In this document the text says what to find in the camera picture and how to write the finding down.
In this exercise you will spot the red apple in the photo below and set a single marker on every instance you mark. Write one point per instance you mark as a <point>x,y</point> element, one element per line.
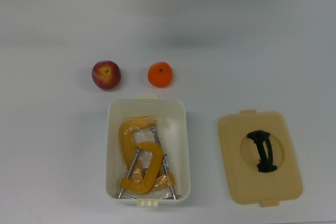
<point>106,75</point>

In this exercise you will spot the orange fruit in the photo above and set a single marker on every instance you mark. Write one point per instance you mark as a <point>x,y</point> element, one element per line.
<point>160,74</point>

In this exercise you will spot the white plastic container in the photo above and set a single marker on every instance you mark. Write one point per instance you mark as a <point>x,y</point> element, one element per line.
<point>111,150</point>

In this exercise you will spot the beige container lid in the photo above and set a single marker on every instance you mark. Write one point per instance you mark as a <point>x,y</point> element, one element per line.
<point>236,161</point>

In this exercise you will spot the large yellow C-clamp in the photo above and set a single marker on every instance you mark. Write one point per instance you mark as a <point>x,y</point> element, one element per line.
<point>126,132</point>

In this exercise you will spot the small yellow C-clamp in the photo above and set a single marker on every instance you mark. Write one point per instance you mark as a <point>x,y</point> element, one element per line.
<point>154,161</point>

